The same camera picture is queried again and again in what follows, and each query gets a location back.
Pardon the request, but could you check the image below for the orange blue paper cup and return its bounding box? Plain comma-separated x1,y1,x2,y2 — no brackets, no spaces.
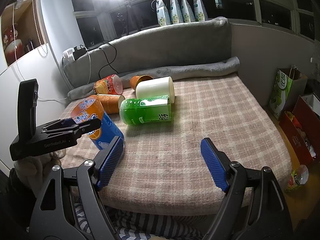
71,95,124,150

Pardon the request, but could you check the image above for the orange paper cup front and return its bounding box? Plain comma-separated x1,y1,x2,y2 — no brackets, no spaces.
97,94,125,114

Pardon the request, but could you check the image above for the red orange snack cup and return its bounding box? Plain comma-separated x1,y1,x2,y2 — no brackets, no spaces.
94,74,123,95

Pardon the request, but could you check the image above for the orange paper cup back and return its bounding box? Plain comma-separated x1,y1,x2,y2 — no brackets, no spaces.
130,75,153,90

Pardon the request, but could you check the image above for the small can on floor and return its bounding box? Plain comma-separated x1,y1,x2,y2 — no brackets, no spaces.
285,165,309,192

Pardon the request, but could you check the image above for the grey rolled blanket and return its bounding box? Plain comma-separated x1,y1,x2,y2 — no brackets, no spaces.
67,55,241,101

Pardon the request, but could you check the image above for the striped clothing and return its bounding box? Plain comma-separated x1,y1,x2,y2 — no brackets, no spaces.
72,202,206,240

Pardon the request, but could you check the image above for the white power strip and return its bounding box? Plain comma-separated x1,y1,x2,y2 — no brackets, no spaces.
63,47,78,62

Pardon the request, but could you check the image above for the black power adapter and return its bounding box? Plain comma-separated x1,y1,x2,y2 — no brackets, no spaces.
72,45,87,61

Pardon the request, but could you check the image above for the red white vase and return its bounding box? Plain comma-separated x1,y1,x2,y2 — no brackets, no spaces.
2,23,24,65

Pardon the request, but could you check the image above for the red cardboard box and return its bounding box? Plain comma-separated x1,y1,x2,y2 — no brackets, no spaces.
279,94,319,166

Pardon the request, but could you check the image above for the green paper shopping bag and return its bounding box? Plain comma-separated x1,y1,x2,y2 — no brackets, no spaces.
268,65,308,120

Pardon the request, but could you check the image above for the black tripod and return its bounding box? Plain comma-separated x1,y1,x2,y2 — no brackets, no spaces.
117,0,141,35

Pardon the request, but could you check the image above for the snack bag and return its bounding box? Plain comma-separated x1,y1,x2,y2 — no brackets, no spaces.
156,0,171,27
193,0,208,22
181,0,196,23
170,0,184,24

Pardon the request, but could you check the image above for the grey blanket on ledge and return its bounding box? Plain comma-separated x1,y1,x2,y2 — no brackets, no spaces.
61,17,232,88

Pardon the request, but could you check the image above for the black cable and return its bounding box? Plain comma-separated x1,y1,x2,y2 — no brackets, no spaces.
85,41,120,81

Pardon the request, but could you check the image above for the wooden wall shelf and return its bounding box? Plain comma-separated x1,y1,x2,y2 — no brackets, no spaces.
1,0,49,68

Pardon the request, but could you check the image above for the white cable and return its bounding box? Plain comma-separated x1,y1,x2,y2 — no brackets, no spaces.
11,0,68,103

